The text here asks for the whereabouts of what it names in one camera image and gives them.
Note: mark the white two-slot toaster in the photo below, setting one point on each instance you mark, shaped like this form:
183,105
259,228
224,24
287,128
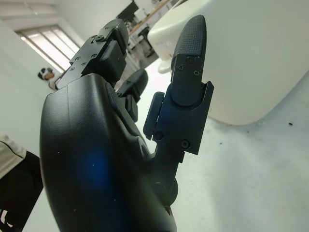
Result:
241,60

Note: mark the black computer monitor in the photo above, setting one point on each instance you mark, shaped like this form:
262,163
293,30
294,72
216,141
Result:
129,10

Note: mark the wooden-top workbench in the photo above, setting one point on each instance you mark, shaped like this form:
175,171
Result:
144,23

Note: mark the person in black cap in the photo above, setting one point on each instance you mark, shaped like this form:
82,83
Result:
49,77

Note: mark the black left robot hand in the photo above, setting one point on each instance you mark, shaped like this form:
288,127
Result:
96,157

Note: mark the bright window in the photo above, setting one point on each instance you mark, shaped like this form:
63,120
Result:
43,41

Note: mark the person in white top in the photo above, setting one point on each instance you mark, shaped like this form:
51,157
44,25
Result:
14,181

